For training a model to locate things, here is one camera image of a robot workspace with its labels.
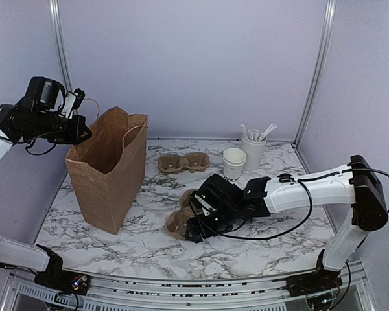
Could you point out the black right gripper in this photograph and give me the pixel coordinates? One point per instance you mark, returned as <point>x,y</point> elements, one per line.
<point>192,225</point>

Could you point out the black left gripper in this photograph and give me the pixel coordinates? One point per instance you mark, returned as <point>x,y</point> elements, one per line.
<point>78,124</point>

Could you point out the brown pulp cup carrier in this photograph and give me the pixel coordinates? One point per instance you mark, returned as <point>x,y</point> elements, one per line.
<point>176,224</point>
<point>192,162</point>

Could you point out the brown paper bag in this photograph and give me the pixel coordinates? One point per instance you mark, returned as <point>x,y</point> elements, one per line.
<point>107,170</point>

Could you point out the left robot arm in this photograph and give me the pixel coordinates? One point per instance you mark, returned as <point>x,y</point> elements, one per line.
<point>46,111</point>

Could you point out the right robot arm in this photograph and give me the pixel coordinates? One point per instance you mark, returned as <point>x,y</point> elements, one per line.
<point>218,204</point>

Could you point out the stack of white paper cups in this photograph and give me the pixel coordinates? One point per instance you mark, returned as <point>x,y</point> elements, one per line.
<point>234,160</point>

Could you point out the white ribbed straw holder cup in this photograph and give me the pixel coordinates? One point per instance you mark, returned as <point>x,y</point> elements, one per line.
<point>254,151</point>

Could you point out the white wrapped straws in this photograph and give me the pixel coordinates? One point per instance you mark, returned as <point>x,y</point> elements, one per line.
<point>257,135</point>

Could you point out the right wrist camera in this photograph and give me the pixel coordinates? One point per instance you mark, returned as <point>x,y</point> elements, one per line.
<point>206,208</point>

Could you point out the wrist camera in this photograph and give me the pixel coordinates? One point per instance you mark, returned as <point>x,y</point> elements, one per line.
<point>73,101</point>
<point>206,208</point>

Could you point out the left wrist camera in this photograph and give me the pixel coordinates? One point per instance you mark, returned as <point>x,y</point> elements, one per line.
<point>73,101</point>

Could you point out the left aluminium frame post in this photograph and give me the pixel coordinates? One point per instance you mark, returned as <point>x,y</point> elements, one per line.
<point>56,24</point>

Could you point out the aluminium frame post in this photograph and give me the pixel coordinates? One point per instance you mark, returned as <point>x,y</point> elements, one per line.
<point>321,58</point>
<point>56,24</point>

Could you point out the front aluminium rail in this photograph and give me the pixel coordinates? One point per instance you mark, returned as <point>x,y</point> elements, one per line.
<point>275,292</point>

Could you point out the right aluminium frame post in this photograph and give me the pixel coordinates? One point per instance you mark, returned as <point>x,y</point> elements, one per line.
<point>321,58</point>

